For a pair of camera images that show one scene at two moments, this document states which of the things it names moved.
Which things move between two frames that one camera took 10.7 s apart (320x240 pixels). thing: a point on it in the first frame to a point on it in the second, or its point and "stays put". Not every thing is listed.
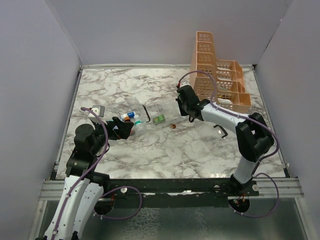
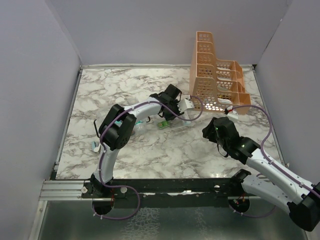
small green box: x=158 y=119 to x=163 y=124
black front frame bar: x=176 y=193 stays put
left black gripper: x=124 y=128 to x=175 y=103
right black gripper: x=181 y=111 to x=208 y=131
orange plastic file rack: x=228 y=75 stays put
